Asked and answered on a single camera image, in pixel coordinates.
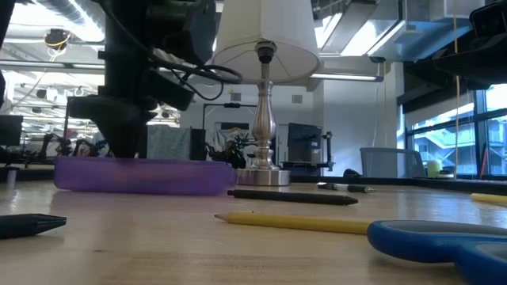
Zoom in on yellow pen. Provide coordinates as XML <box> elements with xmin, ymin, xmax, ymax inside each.
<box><xmin>471</xmin><ymin>192</ymin><xmax>507</xmax><ymax>206</ymax></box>

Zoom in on black stand frame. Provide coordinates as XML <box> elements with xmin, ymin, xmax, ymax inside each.
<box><xmin>64</xmin><ymin>98</ymin><xmax>72</xmax><ymax>158</ymax></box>
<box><xmin>202</xmin><ymin>101</ymin><xmax>258</xmax><ymax>131</ymax></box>

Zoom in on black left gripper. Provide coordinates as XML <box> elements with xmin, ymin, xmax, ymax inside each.
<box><xmin>67</xmin><ymin>0</ymin><xmax>217</xmax><ymax>159</ymax></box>

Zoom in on black pen with silver clip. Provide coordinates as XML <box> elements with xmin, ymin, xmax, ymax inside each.
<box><xmin>316</xmin><ymin>181</ymin><xmax>375</xmax><ymax>194</ymax></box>

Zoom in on hanging yellow cord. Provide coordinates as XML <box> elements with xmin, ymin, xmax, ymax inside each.
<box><xmin>452</xmin><ymin>0</ymin><xmax>461</xmax><ymax>179</ymax></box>

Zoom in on ceiling camera with yellow cable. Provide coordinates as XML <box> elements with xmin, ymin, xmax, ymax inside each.
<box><xmin>43</xmin><ymin>28</ymin><xmax>73</xmax><ymax>51</ymax></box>

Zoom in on pale patterned cloth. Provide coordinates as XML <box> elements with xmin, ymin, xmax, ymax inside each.
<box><xmin>213</xmin><ymin>126</ymin><xmax>258</xmax><ymax>169</ymax></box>

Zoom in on dark matte pen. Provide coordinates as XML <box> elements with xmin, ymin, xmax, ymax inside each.
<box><xmin>227</xmin><ymin>188</ymin><xmax>359</xmax><ymax>207</ymax></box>

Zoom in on yellow green cup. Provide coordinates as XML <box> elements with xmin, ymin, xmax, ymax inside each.
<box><xmin>426</xmin><ymin>159</ymin><xmax>442</xmax><ymax>179</ymax></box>

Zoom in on grey partition panel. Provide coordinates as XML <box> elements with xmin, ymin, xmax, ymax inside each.
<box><xmin>138</xmin><ymin>125</ymin><xmax>207</xmax><ymax>162</ymax></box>

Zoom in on blue handled scissors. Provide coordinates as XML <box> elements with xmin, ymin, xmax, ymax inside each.
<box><xmin>367</xmin><ymin>219</ymin><xmax>507</xmax><ymax>285</ymax></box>

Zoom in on black monitor on arm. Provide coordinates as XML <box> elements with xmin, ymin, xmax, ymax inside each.
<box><xmin>288</xmin><ymin>122</ymin><xmax>334</xmax><ymax>169</ymax></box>

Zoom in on grey mesh bin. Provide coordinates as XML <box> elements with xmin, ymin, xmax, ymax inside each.
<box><xmin>359</xmin><ymin>146</ymin><xmax>428</xmax><ymax>179</ymax></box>

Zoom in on fluorescent ceiling light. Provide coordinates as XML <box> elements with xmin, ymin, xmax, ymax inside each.
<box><xmin>310</xmin><ymin>72</ymin><xmax>384</xmax><ymax>83</ymax></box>

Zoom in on white shade silver table lamp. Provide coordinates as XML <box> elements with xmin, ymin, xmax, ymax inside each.
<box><xmin>212</xmin><ymin>0</ymin><xmax>321</xmax><ymax>187</ymax></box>

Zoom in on black monitor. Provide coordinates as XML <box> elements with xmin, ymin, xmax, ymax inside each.
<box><xmin>0</xmin><ymin>114</ymin><xmax>24</xmax><ymax>148</ymax></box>

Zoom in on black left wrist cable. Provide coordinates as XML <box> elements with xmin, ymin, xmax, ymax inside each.
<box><xmin>152</xmin><ymin>47</ymin><xmax>243</xmax><ymax>102</ymax></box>

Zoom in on yellow pencil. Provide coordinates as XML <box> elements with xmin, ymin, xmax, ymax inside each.
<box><xmin>214</xmin><ymin>212</ymin><xmax>372</xmax><ymax>236</ymax></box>

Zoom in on purple plastic supply box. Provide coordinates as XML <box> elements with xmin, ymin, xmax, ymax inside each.
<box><xmin>53</xmin><ymin>155</ymin><xmax>238</xmax><ymax>197</ymax></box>

